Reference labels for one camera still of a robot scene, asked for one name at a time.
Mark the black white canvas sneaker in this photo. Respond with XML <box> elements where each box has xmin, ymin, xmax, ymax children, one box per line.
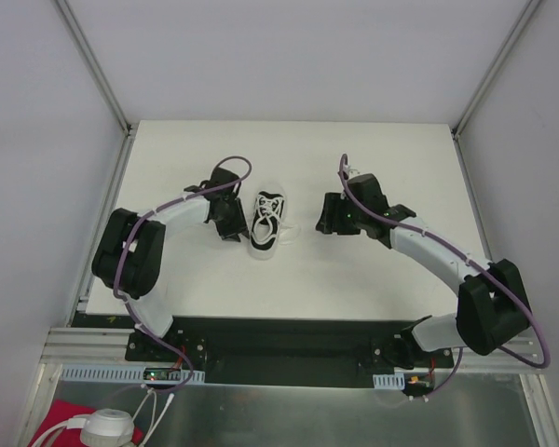
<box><xmin>250</xmin><ymin>191</ymin><xmax>286</xmax><ymax>261</ymax></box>

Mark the white shoelace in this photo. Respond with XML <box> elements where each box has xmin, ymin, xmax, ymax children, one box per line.
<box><xmin>251</xmin><ymin>193</ymin><xmax>301</xmax><ymax>250</ymax></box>

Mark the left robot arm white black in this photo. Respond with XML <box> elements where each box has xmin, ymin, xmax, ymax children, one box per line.
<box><xmin>91</xmin><ymin>167</ymin><xmax>248</xmax><ymax>362</ymax></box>

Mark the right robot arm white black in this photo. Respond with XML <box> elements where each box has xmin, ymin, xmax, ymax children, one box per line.
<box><xmin>316</xmin><ymin>172</ymin><xmax>531</xmax><ymax>370</ymax></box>

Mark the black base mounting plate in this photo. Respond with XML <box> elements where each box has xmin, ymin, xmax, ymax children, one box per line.
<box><xmin>124</xmin><ymin>315</ymin><xmax>454</xmax><ymax>387</ymax></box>

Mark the white bottle cap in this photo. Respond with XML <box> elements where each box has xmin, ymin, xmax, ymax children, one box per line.
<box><xmin>80</xmin><ymin>409</ymin><xmax>134</xmax><ymax>447</ymax></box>

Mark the red cloth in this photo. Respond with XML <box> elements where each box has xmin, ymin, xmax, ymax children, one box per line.
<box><xmin>29</xmin><ymin>400</ymin><xmax>143</xmax><ymax>446</ymax></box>

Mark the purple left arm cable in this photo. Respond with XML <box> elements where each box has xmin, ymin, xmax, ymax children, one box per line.
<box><xmin>112</xmin><ymin>156</ymin><xmax>254</xmax><ymax>390</ymax></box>

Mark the right grey cable duct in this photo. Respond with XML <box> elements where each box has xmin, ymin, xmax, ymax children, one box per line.
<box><xmin>373</xmin><ymin>372</ymin><xmax>406</xmax><ymax>391</ymax></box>

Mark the grey cable duct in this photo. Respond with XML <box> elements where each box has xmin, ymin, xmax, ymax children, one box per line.
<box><xmin>61</xmin><ymin>365</ymin><xmax>205</xmax><ymax>386</ymax></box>
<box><xmin>373</xmin><ymin>372</ymin><xmax>406</xmax><ymax>391</ymax></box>

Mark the white cable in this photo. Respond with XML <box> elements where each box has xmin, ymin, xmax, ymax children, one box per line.
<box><xmin>30</xmin><ymin>389</ymin><xmax>176</xmax><ymax>447</ymax></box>

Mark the left grey cable duct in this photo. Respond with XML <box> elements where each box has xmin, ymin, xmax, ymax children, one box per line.
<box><xmin>61</xmin><ymin>365</ymin><xmax>205</xmax><ymax>386</ymax></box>

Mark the aluminium frame rail front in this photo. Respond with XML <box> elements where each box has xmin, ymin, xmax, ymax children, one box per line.
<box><xmin>40</xmin><ymin>326</ymin><xmax>546</xmax><ymax>373</ymax></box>

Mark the left aluminium corner post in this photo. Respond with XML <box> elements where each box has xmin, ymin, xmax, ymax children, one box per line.
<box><xmin>50</xmin><ymin>0</ymin><xmax>139</xmax><ymax>136</ymax></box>

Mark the aluminium corner post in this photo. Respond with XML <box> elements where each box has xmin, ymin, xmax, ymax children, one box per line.
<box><xmin>50</xmin><ymin>0</ymin><xmax>139</xmax><ymax>136</ymax></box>
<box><xmin>450</xmin><ymin>0</ymin><xmax>545</xmax><ymax>137</ymax></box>

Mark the right aluminium corner post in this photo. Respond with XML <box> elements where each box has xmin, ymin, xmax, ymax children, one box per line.
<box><xmin>450</xmin><ymin>0</ymin><xmax>545</xmax><ymax>137</ymax></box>

